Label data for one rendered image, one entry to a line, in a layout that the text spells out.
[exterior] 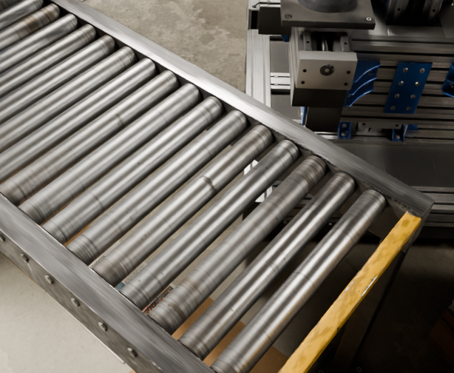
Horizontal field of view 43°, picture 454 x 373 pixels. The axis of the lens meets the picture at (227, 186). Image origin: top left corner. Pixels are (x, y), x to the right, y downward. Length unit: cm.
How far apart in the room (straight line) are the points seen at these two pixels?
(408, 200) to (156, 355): 52
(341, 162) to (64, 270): 54
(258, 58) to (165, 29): 68
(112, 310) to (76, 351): 88
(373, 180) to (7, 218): 66
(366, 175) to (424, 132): 99
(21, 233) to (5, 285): 94
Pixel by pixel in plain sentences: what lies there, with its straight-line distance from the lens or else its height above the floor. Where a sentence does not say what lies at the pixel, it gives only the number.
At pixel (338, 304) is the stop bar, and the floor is 82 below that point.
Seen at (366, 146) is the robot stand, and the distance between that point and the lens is 200.
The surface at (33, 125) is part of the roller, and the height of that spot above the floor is 78.
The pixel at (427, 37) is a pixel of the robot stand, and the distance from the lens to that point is 161.
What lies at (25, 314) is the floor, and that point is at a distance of 190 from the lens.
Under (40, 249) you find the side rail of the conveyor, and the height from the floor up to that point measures 80.
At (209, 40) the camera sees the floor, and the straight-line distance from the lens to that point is 273.
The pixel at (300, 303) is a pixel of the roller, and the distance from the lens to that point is 94.
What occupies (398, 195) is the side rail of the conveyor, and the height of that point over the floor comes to 80.
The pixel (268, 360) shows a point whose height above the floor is 0.
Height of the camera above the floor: 161
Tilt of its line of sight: 50 degrees down
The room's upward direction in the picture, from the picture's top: 2 degrees clockwise
